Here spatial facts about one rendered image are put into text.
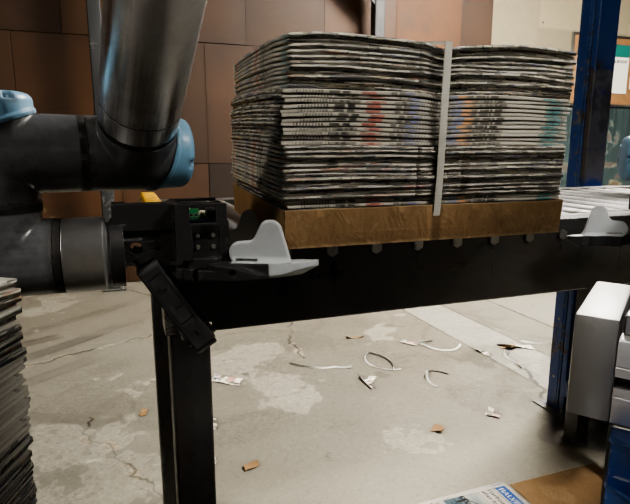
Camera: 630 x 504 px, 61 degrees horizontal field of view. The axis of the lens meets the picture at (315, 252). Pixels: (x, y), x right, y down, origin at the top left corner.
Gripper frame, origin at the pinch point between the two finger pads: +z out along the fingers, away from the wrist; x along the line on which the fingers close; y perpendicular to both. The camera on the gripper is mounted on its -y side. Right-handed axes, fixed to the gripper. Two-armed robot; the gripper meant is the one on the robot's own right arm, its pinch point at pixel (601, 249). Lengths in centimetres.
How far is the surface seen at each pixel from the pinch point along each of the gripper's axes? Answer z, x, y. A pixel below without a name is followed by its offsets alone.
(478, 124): 22.7, 0.7, 16.6
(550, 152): 12.2, 1.5, 13.3
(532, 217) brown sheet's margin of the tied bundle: 13.7, 0.9, 5.2
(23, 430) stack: 70, 15, -5
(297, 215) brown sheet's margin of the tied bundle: 45.1, 0.0, 6.7
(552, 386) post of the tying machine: -78, -81, -69
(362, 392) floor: -21, -115, -77
